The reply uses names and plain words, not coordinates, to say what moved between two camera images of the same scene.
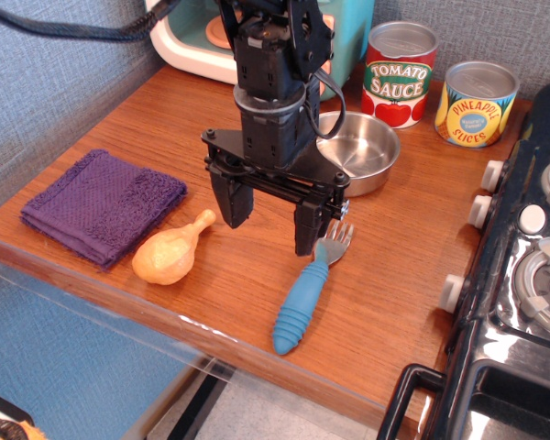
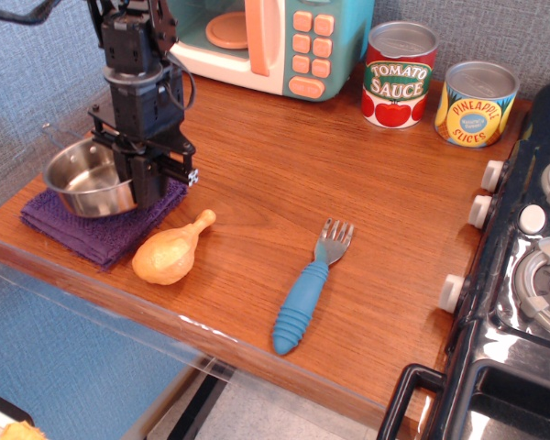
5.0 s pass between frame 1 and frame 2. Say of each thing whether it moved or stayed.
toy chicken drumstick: stayed
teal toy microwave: stayed
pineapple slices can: stayed
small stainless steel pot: moved
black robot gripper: moved
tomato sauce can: stayed
